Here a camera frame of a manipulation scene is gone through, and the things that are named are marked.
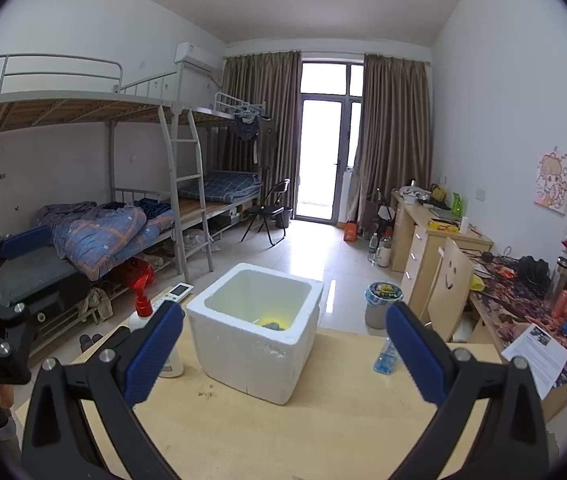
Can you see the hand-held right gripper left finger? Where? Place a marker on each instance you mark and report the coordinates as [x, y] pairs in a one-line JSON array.
[[156, 355]]

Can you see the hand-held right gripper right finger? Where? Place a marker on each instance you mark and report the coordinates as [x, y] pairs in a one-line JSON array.
[[413, 355]]

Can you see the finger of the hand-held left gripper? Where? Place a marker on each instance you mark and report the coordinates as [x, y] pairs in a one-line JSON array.
[[58, 300], [25, 242]]

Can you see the white foam box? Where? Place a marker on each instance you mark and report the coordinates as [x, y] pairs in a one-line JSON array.
[[248, 360]]

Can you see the yellow foam fruit net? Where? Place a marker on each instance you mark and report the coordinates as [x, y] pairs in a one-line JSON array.
[[266, 320]]

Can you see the person's left hand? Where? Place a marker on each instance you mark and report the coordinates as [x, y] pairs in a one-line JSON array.
[[0, 395]]

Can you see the blue spray bottle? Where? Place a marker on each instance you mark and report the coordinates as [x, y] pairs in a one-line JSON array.
[[386, 362]]

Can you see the black smartphone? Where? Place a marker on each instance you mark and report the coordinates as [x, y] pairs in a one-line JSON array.
[[113, 338]]

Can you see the white lotion pump bottle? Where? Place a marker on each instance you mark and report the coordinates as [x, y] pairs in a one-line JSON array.
[[142, 305]]

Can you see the grey trash bin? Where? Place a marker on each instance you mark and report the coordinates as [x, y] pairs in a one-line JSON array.
[[382, 310]]

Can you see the white remote control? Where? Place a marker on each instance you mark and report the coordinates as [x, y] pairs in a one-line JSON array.
[[173, 293]]

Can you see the blue checked quilt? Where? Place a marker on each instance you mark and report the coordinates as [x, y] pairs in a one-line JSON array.
[[103, 235]]

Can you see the red plastic bag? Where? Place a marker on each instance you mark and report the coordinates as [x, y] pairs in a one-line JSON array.
[[131, 269]]

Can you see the wooden chair with smiley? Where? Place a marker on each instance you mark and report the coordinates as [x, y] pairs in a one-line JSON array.
[[451, 280]]

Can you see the desk with patterned cloth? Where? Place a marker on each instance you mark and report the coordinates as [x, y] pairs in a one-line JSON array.
[[508, 310]]

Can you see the wooden desk with drawers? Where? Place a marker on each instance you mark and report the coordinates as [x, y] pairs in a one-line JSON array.
[[423, 250]]

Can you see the printed paper sheet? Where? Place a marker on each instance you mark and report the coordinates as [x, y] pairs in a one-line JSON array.
[[536, 355]]

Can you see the grey metal bunk bed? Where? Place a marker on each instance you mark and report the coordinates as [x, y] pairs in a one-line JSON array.
[[63, 110], [223, 110]]

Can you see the orange bag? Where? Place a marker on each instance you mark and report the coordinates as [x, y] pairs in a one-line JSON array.
[[351, 231]]

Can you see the black headphones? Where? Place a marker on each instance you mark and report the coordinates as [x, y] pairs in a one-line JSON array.
[[532, 269]]

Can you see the green bag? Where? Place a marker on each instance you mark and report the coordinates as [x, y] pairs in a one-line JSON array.
[[457, 205]]

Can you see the red bottle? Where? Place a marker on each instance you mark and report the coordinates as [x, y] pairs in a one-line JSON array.
[[564, 305]]

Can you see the steel thermos flask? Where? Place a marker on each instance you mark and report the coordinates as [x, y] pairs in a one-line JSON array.
[[559, 272]]

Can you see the blue plaid blanket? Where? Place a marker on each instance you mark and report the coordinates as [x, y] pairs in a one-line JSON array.
[[223, 186]]

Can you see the black folding chair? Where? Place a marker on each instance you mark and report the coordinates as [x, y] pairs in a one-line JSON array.
[[268, 210]]

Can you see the brown curtain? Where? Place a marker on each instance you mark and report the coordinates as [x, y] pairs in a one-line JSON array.
[[263, 95], [393, 135]]

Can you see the glass balcony door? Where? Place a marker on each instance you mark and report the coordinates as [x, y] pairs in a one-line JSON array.
[[323, 150]]

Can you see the hanging dark clothes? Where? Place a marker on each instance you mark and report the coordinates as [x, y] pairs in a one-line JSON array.
[[246, 127]]

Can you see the white air conditioner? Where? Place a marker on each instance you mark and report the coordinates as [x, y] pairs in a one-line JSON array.
[[196, 56]]

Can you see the pink cartoon wall poster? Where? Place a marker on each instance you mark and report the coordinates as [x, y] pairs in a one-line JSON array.
[[554, 182]]

